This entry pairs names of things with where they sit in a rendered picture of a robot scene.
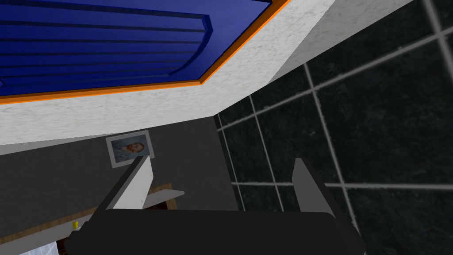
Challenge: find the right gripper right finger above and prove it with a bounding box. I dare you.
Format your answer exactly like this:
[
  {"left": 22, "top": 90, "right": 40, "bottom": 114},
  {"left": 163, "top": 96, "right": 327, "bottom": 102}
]
[{"left": 292, "top": 158, "right": 343, "bottom": 217}]

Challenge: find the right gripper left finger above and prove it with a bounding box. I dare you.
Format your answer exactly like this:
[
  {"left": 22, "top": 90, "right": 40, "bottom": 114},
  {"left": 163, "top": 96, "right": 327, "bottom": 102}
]
[{"left": 95, "top": 155, "right": 154, "bottom": 212}]

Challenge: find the framed portrait picture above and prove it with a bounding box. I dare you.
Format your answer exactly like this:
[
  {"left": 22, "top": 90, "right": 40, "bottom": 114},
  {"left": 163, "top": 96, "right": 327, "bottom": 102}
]
[{"left": 106, "top": 130, "right": 155, "bottom": 169}]

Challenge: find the wooden shelf unit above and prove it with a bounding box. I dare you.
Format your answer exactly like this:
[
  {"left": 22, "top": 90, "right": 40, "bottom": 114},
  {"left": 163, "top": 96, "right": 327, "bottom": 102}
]
[{"left": 0, "top": 182, "right": 185, "bottom": 255}]

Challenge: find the blue panelled door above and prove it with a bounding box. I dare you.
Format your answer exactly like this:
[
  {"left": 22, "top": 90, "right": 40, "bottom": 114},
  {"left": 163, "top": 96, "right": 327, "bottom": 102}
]
[{"left": 0, "top": 0, "right": 274, "bottom": 97}]

